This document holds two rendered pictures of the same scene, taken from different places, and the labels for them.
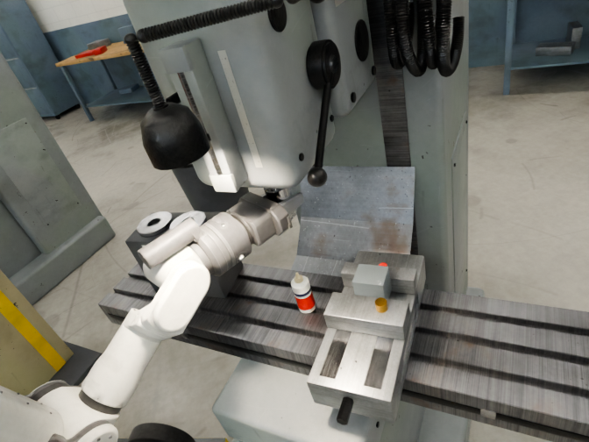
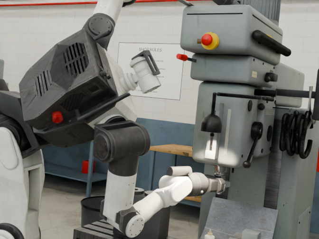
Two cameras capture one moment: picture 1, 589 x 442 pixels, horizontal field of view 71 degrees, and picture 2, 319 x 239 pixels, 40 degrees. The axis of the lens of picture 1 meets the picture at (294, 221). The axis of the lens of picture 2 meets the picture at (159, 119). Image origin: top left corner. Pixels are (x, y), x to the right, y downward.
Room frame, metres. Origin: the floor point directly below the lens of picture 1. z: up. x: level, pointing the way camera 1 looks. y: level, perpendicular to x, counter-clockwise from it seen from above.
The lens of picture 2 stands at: (-1.03, 0.43, 1.55)
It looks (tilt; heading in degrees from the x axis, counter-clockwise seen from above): 3 degrees down; 355
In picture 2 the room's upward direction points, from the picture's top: 5 degrees clockwise
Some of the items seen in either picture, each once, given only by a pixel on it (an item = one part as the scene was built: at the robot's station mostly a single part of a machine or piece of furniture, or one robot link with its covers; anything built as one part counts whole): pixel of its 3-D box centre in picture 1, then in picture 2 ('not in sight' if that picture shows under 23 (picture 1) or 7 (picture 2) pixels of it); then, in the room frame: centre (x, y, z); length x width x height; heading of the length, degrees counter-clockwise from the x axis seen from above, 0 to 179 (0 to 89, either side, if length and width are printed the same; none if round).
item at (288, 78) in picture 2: not in sight; (265, 84); (1.07, -0.27, 1.66); 0.80 x 0.23 x 0.20; 146
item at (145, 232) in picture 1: (186, 252); (142, 213); (0.89, 0.29, 1.03); 0.22 x 0.12 x 0.20; 63
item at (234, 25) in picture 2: not in sight; (235, 37); (0.67, 0.01, 1.81); 0.47 x 0.26 x 0.16; 146
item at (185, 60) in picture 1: (208, 121); (214, 130); (0.57, 0.08, 1.45); 0.04 x 0.04 x 0.21; 56
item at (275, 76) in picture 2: not in sight; (268, 78); (0.64, -0.14, 1.66); 0.12 x 0.04 x 0.04; 146
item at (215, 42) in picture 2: not in sight; (210, 41); (0.47, 0.14, 1.76); 0.06 x 0.02 x 0.06; 56
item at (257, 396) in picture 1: (326, 348); not in sight; (0.66, 0.01, 0.79); 0.50 x 0.35 x 0.12; 146
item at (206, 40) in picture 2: not in sight; (207, 40); (0.45, 0.16, 1.76); 0.04 x 0.03 x 0.04; 56
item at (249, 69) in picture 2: not in sight; (234, 71); (0.69, -0.01, 1.68); 0.34 x 0.24 x 0.10; 146
